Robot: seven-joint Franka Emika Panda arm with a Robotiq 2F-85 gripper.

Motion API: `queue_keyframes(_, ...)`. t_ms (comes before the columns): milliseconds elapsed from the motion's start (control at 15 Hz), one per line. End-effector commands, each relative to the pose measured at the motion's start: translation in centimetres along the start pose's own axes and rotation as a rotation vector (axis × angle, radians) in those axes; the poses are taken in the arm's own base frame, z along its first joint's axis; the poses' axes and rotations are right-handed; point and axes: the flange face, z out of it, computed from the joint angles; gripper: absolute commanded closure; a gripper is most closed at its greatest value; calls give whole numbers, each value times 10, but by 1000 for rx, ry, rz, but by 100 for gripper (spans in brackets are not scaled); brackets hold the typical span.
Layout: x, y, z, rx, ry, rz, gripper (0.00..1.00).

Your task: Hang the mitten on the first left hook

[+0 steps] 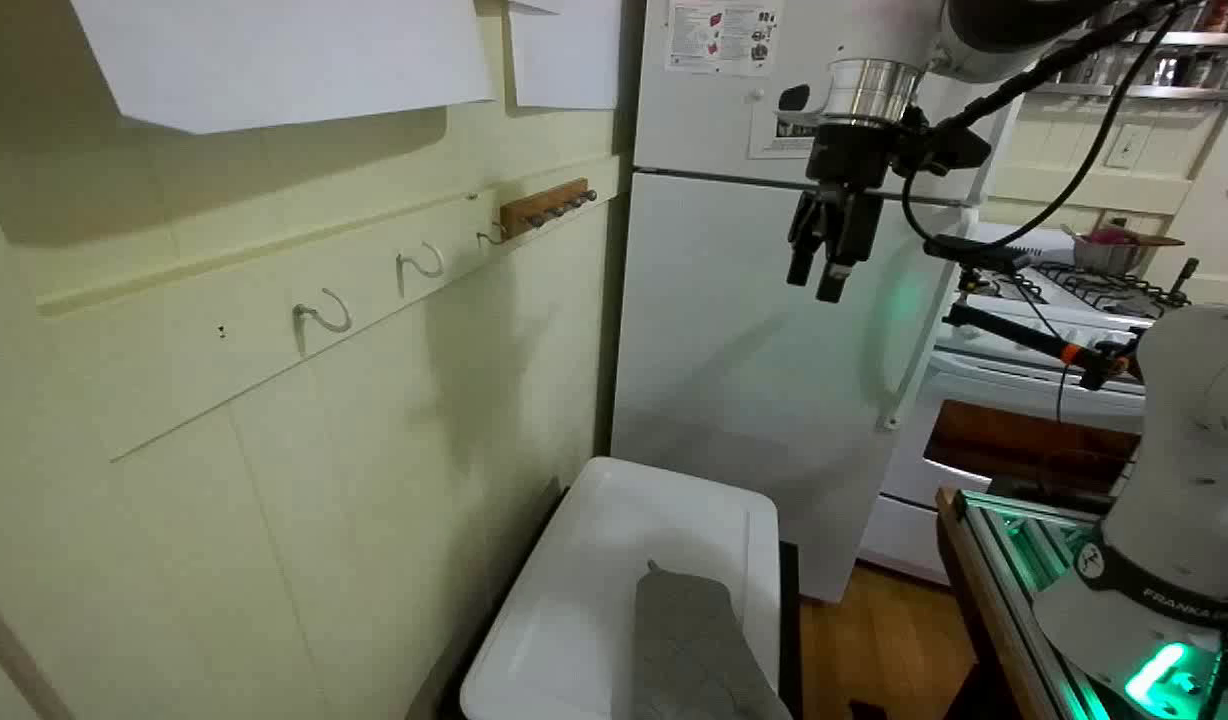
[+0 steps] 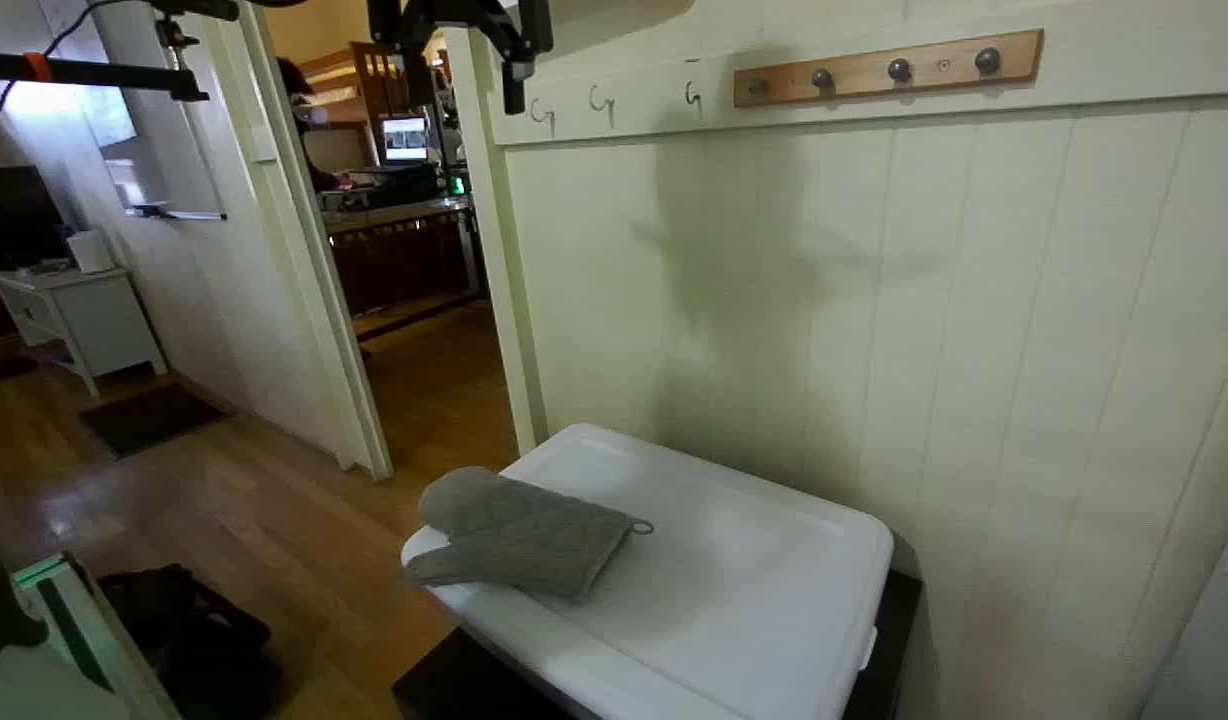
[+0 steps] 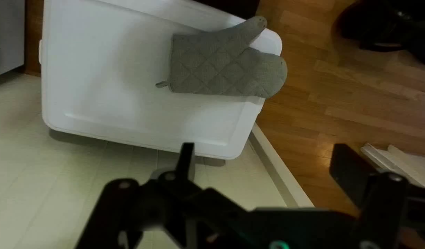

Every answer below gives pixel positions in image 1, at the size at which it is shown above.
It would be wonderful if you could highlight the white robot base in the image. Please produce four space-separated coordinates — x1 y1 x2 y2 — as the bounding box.
1035 307 1228 720

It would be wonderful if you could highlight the metal cooking pot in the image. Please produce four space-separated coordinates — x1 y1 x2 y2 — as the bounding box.
1076 222 1152 281

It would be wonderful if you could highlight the white paper sheet left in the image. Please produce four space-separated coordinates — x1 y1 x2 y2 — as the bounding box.
72 0 491 134

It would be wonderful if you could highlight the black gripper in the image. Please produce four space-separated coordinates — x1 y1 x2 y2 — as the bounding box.
789 122 920 303

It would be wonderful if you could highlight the middle metal wall hook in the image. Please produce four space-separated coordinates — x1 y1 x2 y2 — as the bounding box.
397 242 449 287

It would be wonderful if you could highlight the black stand under bin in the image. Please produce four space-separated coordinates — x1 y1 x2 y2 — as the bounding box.
778 541 804 720

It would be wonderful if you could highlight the white refrigerator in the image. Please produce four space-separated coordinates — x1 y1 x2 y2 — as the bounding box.
612 0 989 598

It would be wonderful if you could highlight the white plastic storage bin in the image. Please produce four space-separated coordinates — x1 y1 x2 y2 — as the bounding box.
459 454 778 720

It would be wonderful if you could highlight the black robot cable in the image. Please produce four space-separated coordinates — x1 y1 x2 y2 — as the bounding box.
900 0 1185 257

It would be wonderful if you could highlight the wooden peg rack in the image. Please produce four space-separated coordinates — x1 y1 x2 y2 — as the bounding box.
499 178 597 239

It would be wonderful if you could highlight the white kitchen stove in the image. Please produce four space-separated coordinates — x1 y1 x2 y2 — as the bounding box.
858 231 1186 585

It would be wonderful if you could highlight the black camera tripod arm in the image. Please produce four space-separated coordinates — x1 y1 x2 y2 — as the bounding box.
946 303 1140 388

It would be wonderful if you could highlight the grey quilted oven mitten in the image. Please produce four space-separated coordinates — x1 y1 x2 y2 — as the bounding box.
629 562 791 720

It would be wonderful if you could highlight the white paper sheet right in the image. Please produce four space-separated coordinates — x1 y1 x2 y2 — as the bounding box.
508 0 622 112

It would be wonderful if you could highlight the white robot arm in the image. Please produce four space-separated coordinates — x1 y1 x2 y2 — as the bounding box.
789 0 1192 303

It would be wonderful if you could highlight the white paper sheet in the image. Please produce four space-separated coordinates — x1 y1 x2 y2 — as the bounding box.
508 0 622 112
72 0 491 134

